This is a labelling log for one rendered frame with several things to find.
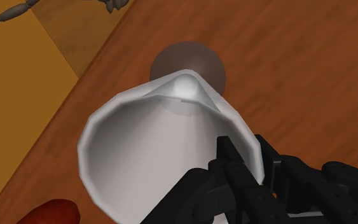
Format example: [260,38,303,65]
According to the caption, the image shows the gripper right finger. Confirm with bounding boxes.
[254,134,358,224]

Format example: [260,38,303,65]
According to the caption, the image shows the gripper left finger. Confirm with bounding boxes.
[139,135,291,224]

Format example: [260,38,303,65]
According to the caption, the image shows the white cup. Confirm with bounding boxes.
[77,69,265,224]

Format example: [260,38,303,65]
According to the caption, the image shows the brown wooden table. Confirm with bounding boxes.
[0,0,358,224]

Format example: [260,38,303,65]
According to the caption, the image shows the red round fruit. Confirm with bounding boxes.
[15,199,82,224]

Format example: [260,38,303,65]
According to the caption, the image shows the grey jointed figure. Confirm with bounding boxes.
[0,0,130,28]

